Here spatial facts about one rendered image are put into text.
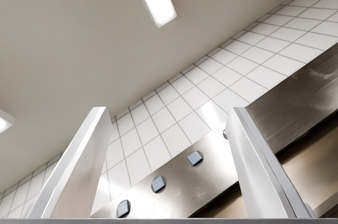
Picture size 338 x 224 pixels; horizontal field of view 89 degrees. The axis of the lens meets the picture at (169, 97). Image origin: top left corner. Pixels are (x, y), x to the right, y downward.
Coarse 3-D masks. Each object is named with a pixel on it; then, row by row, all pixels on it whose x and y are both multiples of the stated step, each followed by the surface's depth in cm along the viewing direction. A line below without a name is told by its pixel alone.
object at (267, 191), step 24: (240, 120) 9; (240, 144) 9; (264, 144) 8; (240, 168) 9; (264, 168) 7; (264, 192) 7; (288, 192) 6; (264, 216) 7; (288, 216) 5; (312, 216) 6
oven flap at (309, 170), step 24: (336, 120) 57; (312, 144) 55; (336, 144) 51; (288, 168) 53; (312, 168) 49; (336, 168) 46; (240, 192) 55; (312, 192) 45; (336, 192) 41; (216, 216) 53; (240, 216) 49; (336, 216) 40
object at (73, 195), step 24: (96, 120) 9; (72, 144) 8; (96, 144) 9; (72, 168) 7; (96, 168) 9; (48, 192) 6; (72, 192) 7; (24, 216) 6; (48, 216) 5; (72, 216) 7
